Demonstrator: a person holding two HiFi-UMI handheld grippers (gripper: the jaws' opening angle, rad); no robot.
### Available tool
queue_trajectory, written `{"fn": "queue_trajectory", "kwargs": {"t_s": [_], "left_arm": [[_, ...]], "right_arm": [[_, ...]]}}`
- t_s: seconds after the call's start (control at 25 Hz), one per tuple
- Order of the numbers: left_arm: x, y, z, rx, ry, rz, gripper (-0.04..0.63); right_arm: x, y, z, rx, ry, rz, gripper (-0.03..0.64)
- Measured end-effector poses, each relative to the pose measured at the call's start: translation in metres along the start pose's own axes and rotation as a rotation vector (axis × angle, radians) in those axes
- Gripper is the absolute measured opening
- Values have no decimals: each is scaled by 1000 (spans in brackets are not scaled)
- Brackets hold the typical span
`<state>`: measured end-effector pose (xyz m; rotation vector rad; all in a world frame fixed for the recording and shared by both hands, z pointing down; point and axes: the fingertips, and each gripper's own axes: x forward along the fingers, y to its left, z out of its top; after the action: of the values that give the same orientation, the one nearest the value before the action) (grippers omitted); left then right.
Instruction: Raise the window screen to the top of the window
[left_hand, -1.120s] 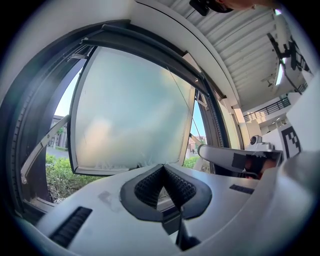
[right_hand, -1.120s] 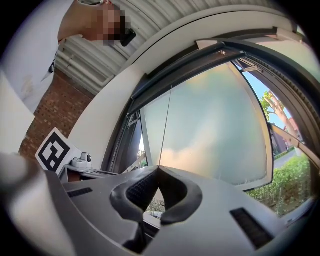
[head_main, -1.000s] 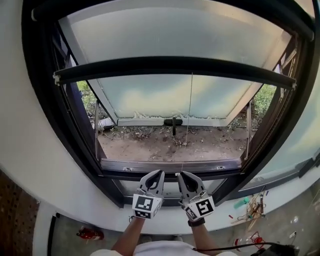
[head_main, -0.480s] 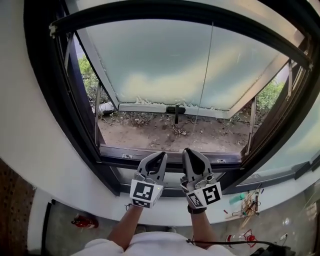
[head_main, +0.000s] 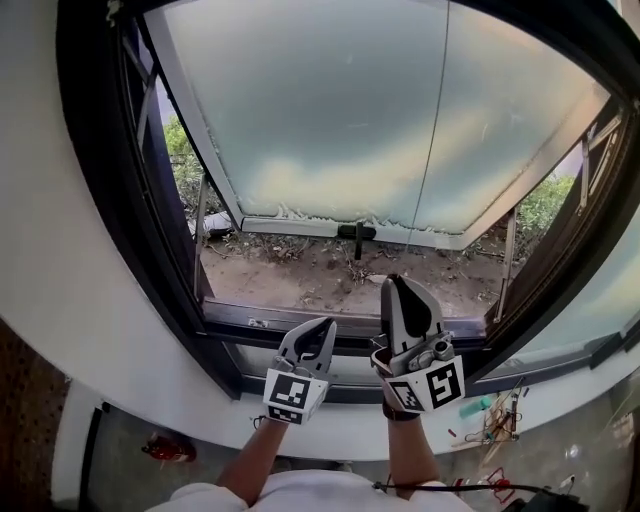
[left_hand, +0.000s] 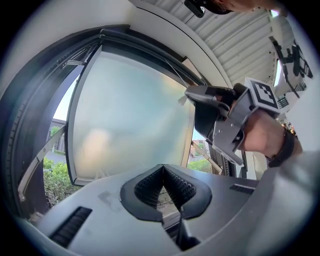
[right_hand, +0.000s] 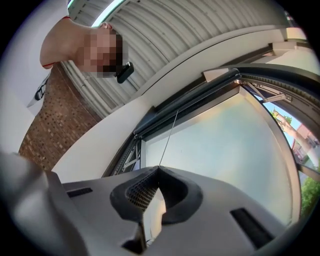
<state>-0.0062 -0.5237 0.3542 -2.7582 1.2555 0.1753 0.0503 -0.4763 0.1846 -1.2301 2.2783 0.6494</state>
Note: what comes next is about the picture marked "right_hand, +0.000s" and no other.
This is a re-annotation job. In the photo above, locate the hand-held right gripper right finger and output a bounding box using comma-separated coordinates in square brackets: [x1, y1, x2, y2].
[149, 165, 296, 256]

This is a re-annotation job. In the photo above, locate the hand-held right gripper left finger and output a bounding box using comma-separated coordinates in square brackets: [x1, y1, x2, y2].
[61, 165, 161, 256]

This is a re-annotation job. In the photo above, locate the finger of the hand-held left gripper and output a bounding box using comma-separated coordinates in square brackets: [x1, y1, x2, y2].
[0, 149, 124, 256]

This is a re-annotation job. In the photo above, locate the frosted glass window sash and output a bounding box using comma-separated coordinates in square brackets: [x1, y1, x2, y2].
[139, 86, 303, 226]

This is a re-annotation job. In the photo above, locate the person's white shirt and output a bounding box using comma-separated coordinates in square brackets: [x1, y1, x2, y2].
[4, 14, 74, 119]

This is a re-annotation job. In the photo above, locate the person's head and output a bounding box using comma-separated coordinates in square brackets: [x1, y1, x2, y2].
[39, 18, 130, 80]

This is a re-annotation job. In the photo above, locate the black head-mounted camera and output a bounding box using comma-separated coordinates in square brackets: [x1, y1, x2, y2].
[116, 61, 135, 84]

